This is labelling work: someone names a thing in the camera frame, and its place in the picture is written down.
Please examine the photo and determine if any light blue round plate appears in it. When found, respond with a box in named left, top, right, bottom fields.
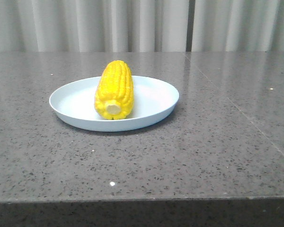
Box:
left=49, top=76, right=179, bottom=132

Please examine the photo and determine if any grey pleated curtain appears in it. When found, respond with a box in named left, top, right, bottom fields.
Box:
left=0, top=0, right=284, bottom=52

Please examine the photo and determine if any yellow corn cob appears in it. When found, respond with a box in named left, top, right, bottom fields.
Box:
left=94, top=60, right=134, bottom=120

